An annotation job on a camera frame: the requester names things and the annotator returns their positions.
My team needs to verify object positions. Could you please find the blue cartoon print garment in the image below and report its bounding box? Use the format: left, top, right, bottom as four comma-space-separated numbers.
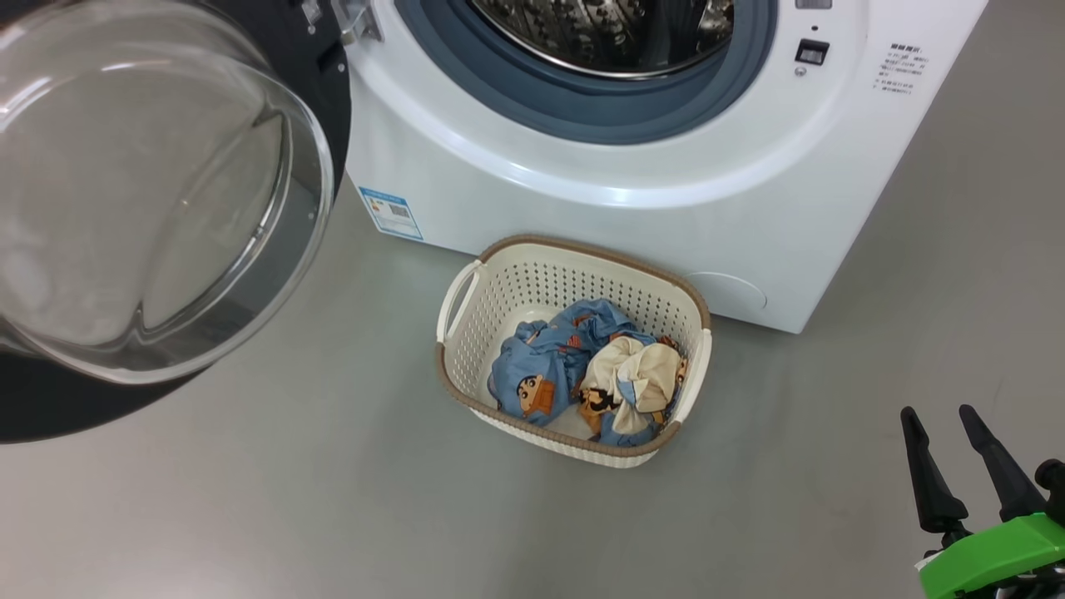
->
488, 299, 658, 428

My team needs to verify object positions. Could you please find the black-rimmed glass washer door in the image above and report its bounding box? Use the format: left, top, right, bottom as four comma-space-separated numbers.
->
0, 0, 352, 444

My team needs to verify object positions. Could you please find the white front-load washing machine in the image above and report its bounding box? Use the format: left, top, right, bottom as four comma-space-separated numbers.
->
337, 0, 989, 334

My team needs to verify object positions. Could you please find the cream and blue cartoon garment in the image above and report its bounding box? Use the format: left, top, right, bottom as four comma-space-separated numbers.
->
577, 334, 690, 448

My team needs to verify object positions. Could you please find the blue energy label sticker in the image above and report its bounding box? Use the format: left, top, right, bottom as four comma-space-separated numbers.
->
359, 186, 424, 241

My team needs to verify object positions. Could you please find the cream perforated laundry basket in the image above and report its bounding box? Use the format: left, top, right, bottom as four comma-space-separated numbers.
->
435, 234, 714, 469

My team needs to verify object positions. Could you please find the round white filter cover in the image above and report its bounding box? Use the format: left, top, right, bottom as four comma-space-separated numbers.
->
686, 271, 768, 315

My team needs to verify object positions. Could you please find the washing machine drum opening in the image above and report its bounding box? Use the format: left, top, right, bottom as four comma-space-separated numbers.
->
466, 0, 736, 80

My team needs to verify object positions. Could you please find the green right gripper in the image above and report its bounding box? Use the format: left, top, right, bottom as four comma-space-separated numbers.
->
900, 404, 1065, 599

